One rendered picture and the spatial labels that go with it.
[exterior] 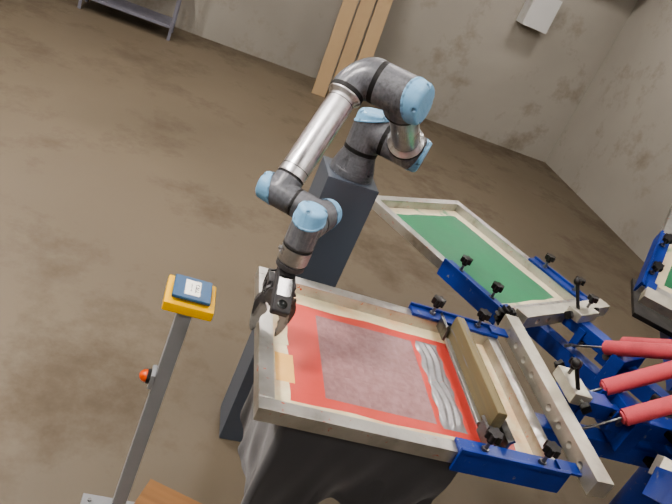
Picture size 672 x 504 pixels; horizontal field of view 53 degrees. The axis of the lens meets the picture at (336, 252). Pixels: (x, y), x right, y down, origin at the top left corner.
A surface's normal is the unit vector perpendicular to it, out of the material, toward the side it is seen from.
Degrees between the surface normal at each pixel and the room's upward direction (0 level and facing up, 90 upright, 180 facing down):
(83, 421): 0
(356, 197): 90
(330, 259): 90
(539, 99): 90
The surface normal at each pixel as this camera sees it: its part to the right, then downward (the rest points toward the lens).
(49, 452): 0.37, -0.82
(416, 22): 0.11, 0.50
